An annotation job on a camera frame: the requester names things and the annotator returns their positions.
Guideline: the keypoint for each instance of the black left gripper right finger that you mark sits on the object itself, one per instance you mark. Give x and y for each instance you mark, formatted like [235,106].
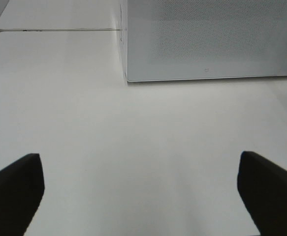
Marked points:
[262,186]

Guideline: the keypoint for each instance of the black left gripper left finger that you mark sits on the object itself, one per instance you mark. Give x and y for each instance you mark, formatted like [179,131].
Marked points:
[21,191]

